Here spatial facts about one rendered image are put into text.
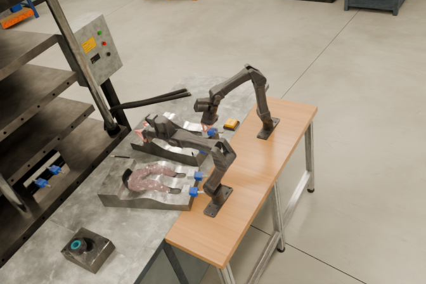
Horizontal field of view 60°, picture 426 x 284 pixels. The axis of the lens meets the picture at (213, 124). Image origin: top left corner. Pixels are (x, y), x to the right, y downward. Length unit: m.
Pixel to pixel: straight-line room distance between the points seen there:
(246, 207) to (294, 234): 0.90
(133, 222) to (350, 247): 1.44
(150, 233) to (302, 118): 1.13
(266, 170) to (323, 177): 1.08
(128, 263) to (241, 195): 0.64
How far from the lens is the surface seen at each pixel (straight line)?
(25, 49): 2.29
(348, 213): 2.87
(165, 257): 2.08
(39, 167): 2.38
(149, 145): 2.26
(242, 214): 1.88
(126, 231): 2.00
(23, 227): 2.37
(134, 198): 2.01
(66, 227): 2.19
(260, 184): 1.99
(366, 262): 2.67
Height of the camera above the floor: 2.31
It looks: 39 degrees down
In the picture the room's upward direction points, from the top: 14 degrees counter-clockwise
